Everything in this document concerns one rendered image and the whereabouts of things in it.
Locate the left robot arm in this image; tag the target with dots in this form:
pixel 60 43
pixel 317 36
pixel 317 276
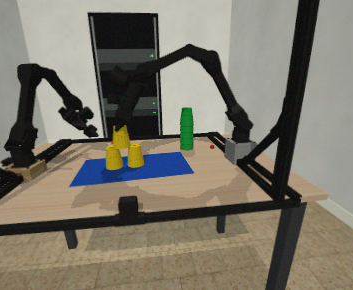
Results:
pixel 23 132

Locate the green cup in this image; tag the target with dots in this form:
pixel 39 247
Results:
pixel 186 129
pixel 186 135
pixel 186 117
pixel 186 141
pixel 186 147

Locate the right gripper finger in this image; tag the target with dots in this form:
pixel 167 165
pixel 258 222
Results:
pixel 120 123

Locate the blue mat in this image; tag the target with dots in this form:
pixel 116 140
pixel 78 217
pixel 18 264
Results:
pixel 94 171

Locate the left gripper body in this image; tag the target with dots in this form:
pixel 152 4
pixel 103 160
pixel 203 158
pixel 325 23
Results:
pixel 68 116

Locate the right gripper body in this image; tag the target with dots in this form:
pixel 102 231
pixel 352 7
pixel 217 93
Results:
pixel 130 103

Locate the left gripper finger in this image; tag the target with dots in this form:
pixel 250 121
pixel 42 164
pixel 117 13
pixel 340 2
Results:
pixel 76 121
pixel 92 132

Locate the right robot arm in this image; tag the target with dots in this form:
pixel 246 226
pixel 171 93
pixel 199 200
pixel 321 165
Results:
pixel 235 112

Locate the yellow cup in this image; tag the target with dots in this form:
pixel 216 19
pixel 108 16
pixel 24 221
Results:
pixel 121 138
pixel 135 156
pixel 113 158

